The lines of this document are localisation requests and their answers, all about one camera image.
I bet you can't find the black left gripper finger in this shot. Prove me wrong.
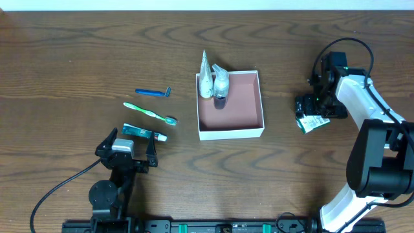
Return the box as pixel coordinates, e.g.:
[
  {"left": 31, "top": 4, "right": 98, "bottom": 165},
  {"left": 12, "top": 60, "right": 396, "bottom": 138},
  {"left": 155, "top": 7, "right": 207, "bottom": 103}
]
[
  {"left": 146, "top": 132, "right": 158, "bottom": 167},
  {"left": 95, "top": 128, "right": 118, "bottom": 155}
]

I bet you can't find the green white soap box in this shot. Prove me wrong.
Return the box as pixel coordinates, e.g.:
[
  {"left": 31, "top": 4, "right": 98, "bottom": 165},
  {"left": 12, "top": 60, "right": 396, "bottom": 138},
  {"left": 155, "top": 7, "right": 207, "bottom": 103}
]
[{"left": 296, "top": 116, "right": 330, "bottom": 134}]

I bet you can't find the green toothpaste tube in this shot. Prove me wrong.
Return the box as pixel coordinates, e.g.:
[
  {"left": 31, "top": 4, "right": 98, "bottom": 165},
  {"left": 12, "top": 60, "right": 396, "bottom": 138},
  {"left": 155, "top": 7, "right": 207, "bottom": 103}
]
[{"left": 122, "top": 123, "right": 168, "bottom": 142}]

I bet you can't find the green white toothbrush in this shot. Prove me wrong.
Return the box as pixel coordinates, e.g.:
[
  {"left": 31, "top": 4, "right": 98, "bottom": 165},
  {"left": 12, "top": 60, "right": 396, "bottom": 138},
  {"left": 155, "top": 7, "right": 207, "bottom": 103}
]
[{"left": 123, "top": 102, "right": 178, "bottom": 126}]

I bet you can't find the white hair product tube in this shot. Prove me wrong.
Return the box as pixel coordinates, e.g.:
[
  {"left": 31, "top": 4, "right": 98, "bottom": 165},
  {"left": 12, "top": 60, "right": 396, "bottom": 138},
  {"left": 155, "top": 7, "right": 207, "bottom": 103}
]
[{"left": 199, "top": 50, "right": 213, "bottom": 98}]

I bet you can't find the clear pump bottle blue liquid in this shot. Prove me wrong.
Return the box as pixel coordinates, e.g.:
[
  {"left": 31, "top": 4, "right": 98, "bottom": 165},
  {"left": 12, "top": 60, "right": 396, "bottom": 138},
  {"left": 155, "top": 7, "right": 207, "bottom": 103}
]
[{"left": 212, "top": 64, "right": 230, "bottom": 109}]

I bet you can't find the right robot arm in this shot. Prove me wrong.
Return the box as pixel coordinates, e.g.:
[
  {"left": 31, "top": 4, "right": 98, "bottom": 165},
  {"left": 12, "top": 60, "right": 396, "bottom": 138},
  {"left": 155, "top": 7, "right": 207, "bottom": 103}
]
[{"left": 295, "top": 65, "right": 413, "bottom": 232}]

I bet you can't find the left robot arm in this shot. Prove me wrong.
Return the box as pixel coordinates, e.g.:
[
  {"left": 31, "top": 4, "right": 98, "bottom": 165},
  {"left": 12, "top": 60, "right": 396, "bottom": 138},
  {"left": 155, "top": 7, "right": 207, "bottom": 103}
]
[{"left": 89, "top": 128, "right": 158, "bottom": 232}]

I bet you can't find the blue disposable razor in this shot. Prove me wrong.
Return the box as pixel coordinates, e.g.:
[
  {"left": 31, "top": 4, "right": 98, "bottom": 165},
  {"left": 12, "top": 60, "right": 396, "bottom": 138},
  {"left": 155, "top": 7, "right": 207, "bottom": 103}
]
[{"left": 135, "top": 87, "right": 171, "bottom": 98}]

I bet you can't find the white cardboard box pink inside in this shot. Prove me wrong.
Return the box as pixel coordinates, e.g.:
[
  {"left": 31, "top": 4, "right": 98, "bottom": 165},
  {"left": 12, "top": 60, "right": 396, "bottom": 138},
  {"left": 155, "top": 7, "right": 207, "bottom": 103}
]
[{"left": 196, "top": 71, "right": 265, "bottom": 140}]

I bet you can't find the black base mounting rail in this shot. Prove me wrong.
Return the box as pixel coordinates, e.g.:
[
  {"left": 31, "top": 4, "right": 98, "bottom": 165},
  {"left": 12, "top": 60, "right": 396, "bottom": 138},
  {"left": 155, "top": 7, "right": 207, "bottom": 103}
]
[{"left": 61, "top": 217, "right": 387, "bottom": 233}]

